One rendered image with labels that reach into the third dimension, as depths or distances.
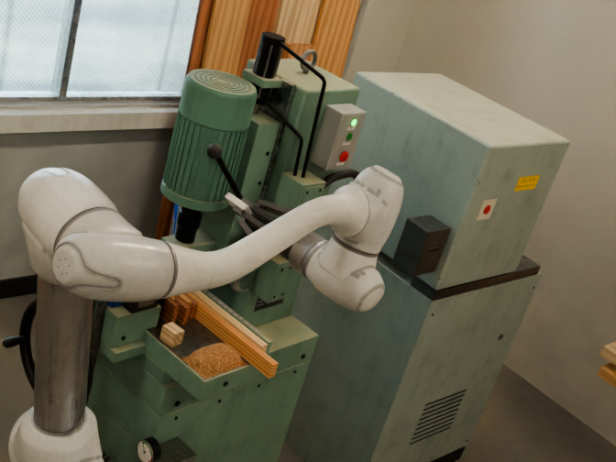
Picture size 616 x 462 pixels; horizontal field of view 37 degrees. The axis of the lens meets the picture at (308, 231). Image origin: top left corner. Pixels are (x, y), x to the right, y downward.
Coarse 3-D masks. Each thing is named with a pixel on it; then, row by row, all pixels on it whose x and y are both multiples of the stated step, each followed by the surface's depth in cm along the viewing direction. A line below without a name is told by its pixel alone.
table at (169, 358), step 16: (160, 320) 229; (192, 320) 233; (144, 336) 224; (192, 336) 226; (208, 336) 228; (112, 352) 218; (128, 352) 220; (144, 352) 224; (160, 352) 220; (176, 352) 219; (176, 368) 217; (192, 368) 214; (240, 368) 220; (256, 368) 225; (192, 384) 214; (208, 384) 213; (224, 384) 217; (240, 384) 223
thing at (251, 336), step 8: (200, 296) 235; (208, 304) 233; (216, 304) 234; (216, 312) 231; (224, 312) 231; (232, 320) 229; (240, 328) 226; (248, 336) 225; (256, 336) 225; (256, 344) 223; (264, 344) 223
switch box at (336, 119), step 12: (336, 108) 231; (348, 108) 233; (324, 120) 232; (336, 120) 230; (348, 120) 231; (360, 120) 235; (324, 132) 233; (336, 132) 230; (348, 132) 233; (324, 144) 233; (336, 144) 232; (312, 156) 237; (324, 156) 234; (336, 156) 235; (348, 156) 239; (324, 168) 235; (336, 168) 238
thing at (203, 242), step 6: (198, 234) 239; (204, 234) 240; (162, 240) 232; (168, 240) 231; (174, 240) 232; (198, 240) 236; (204, 240) 237; (210, 240) 238; (186, 246) 232; (192, 246) 233; (198, 246) 234; (204, 246) 236; (210, 246) 237
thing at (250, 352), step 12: (204, 312) 231; (204, 324) 232; (216, 324) 229; (228, 324) 228; (228, 336) 227; (240, 336) 225; (240, 348) 224; (252, 348) 222; (252, 360) 222; (264, 360) 219; (264, 372) 220
